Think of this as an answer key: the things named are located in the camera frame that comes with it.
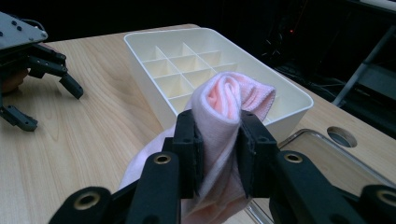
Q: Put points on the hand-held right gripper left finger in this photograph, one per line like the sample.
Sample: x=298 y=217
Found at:
x=186 y=155

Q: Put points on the white divided storage box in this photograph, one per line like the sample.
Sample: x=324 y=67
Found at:
x=174 y=71

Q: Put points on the white metal stand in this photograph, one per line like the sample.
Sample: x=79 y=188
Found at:
x=367 y=74

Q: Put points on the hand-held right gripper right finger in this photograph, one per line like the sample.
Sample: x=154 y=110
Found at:
x=258 y=161

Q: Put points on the pink sock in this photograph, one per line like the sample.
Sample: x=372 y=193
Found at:
x=218 y=130

